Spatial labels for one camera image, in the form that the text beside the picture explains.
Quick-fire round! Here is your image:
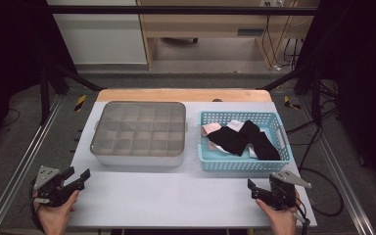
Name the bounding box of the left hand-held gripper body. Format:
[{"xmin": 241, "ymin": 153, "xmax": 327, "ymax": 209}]
[{"xmin": 31, "ymin": 165, "xmax": 79, "ymax": 209}]

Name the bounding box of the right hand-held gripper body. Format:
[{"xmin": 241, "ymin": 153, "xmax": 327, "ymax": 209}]
[{"xmin": 258, "ymin": 169, "xmax": 312, "ymax": 211}]

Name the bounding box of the blue plastic basket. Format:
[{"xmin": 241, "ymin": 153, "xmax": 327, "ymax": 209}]
[{"xmin": 197, "ymin": 111, "xmax": 295, "ymax": 173}]

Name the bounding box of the black sock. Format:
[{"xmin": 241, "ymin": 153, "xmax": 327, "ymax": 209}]
[
  {"xmin": 206, "ymin": 125, "xmax": 249, "ymax": 158},
  {"xmin": 239, "ymin": 119, "xmax": 282, "ymax": 162}
]

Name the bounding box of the white divided storage box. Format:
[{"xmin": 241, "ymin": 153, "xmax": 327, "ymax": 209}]
[{"xmin": 90, "ymin": 101, "xmax": 189, "ymax": 168}]

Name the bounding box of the grey translucent box lid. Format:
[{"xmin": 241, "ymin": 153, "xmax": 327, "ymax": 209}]
[{"xmin": 90, "ymin": 101, "xmax": 189, "ymax": 158}]

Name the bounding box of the person's right hand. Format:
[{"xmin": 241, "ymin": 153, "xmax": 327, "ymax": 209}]
[{"xmin": 255, "ymin": 190, "xmax": 303, "ymax": 235}]

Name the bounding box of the person's left hand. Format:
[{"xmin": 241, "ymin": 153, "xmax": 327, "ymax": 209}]
[{"xmin": 36, "ymin": 190, "xmax": 80, "ymax": 235}]

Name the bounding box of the yellow black hazard tape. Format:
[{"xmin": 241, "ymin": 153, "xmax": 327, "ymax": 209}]
[
  {"xmin": 283, "ymin": 95, "xmax": 303, "ymax": 111},
  {"xmin": 73, "ymin": 94, "xmax": 88, "ymax": 113}
]

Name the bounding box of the pink sock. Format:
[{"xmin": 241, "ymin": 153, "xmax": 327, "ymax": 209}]
[{"xmin": 201, "ymin": 122, "xmax": 223, "ymax": 152}]

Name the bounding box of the black metal stand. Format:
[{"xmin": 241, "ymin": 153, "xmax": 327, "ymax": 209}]
[
  {"xmin": 259, "ymin": 63, "xmax": 323, "ymax": 127},
  {"xmin": 38, "ymin": 62, "xmax": 107, "ymax": 125}
]

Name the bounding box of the black curtain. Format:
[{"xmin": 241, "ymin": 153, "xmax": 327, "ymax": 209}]
[
  {"xmin": 0, "ymin": 0, "xmax": 77, "ymax": 158},
  {"xmin": 295, "ymin": 0, "xmax": 376, "ymax": 190}
]

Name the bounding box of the white cabinet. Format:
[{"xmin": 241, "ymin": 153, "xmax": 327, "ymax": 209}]
[{"xmin": 47, "ymin": 0, "xmax": 149, "ymax": 66}]

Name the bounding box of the wooden desk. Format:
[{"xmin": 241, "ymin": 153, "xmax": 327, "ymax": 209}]
[{"xmin": 136, "ymin": 0, "xmax": 319, "ymax": 71}]

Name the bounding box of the white power strip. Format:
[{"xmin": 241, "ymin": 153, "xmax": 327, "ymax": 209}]
[{"xmin": 259, "ymin": 0, "xmax": 287, "ymax": 8}]

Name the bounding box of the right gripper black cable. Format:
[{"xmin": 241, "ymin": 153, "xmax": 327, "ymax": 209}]
[{"xmin": 292, "ymin": 195, "xmax": 311, "ymax": 235}]

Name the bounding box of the aluminium rail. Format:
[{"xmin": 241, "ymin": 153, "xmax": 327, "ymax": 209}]
[
  {"xmin": 297, "ymin": 95, "xmax": 376, "ymax": 235},
  {"xmin": 0, "ymin": 93, "xmax": 66, "ymax": 235}
]

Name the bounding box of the black floor cable loop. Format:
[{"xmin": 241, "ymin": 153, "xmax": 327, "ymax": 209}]
[{"xmin": 287, "ymin": 107, "xmax": 345, "ymax": 217}]

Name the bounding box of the thin black floor cable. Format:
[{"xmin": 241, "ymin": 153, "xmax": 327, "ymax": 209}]
[{"xmin": 0, "ymin": 107, "xmax": 22, "ymax": 129}]

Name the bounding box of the black cable bundle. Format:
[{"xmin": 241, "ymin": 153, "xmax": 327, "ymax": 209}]
[{"xmin": 283, "ymin": 38, "xmax": 306, "ymax": 71}]

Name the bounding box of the yellow cable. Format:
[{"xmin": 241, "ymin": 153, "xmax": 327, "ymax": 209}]
[{"xmin": 261, "ymin": 14, "xmax": 297, "ymax": 69}]

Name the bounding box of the black horizontal frame bar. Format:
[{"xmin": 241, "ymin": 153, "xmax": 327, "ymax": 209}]
[{"xmin": 47, "ymin": 5, "xmax": 319, "ymax": 17}]

